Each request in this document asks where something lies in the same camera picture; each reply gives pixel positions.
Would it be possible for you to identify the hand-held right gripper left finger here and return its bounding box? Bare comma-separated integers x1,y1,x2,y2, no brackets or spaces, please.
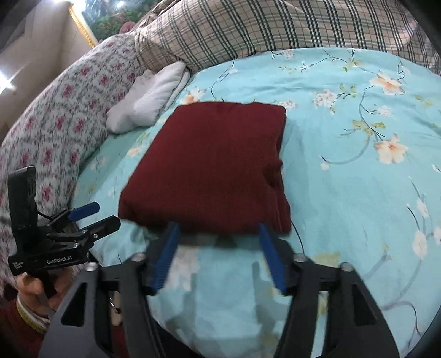
38,222,182,358

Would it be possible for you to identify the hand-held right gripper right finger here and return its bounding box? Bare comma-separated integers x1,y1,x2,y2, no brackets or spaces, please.
258,223,403,358

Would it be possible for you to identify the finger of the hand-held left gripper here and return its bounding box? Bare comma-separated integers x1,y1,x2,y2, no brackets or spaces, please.
50,202,101,226
74,215,122,242

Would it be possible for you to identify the dark red sweater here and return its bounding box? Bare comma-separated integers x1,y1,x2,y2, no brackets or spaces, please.
118,101,293,235

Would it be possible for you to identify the person's left forearm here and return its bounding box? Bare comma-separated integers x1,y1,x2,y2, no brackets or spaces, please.
0,295,57,358

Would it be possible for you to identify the person's left hand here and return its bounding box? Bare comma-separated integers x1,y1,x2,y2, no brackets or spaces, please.
15,267,76,311

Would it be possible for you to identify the pink floral quilt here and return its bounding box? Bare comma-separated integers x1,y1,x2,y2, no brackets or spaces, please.
0,34,147,298

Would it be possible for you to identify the white cloth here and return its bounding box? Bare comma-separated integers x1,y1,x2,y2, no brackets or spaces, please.
106,61,191,134

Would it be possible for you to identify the gold framed picture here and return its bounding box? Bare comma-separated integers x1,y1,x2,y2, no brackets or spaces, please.
68,0,173,48

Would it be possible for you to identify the beige plaid pillow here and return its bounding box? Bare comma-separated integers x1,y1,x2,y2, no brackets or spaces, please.
134,0,441,75

